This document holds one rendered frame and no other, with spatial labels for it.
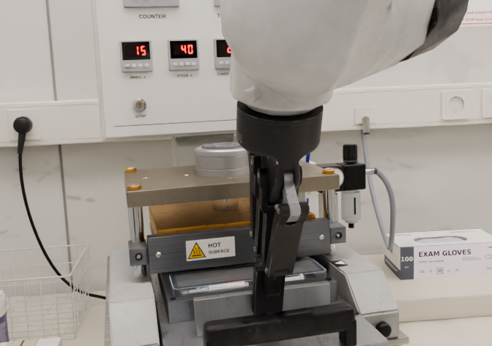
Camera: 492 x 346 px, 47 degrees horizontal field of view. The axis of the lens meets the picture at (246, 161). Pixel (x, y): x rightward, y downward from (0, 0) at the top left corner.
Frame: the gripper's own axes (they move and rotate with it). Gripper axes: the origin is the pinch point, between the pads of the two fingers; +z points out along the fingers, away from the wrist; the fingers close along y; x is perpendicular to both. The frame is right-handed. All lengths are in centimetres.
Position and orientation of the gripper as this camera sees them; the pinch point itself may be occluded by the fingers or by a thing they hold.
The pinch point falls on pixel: (268, 286)
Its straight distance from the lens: 59.3
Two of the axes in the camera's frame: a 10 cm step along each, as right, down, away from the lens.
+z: -0.3, 8.9, 4.6
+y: 2.2, 4.5, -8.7
